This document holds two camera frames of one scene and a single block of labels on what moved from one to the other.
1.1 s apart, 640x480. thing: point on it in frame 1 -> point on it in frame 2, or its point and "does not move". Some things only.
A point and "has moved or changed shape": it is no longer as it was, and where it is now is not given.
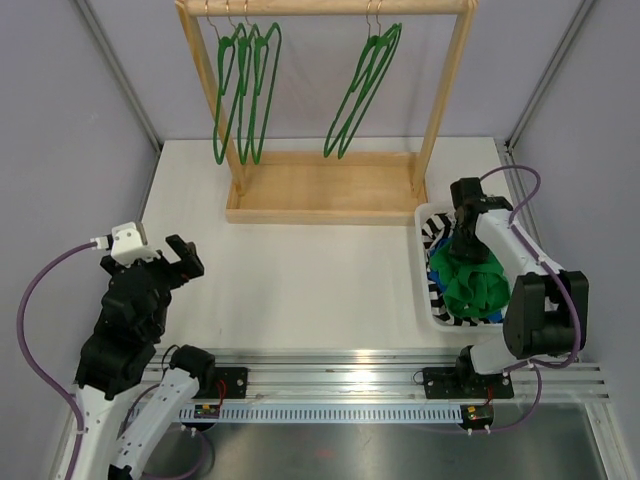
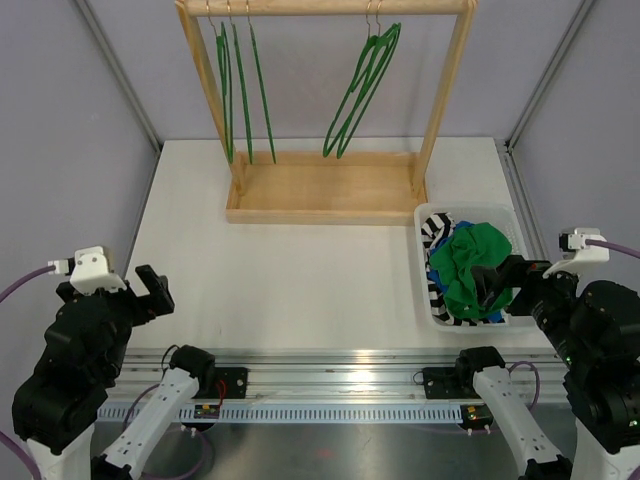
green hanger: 246,96 has moved or changed shape
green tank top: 469,289 does not move
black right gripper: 479,253 -> 516,270
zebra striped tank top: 436,228 does not move
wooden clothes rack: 330,188 does not move
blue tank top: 496,317 does not move
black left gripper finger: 183,251 -> 154,283
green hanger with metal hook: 226,57 has moved or changed shape
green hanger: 267,50 has moved or changed shape
